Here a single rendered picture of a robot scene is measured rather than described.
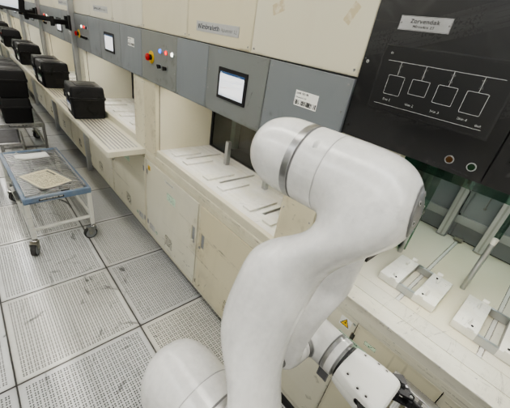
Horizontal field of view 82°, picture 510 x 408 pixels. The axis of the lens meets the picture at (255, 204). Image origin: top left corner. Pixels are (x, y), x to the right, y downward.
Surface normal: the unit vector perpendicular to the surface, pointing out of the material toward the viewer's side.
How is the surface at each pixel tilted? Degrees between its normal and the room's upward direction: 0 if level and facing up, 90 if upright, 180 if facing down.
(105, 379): 0
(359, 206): 66
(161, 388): 43
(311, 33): 90
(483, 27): 90
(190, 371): 3
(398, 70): 90
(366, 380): 4
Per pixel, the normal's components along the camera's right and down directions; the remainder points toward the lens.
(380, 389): 0.22, -0.80
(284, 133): -0.40, -0.46
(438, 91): -0.74, 0.22
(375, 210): -0.39, -0.01
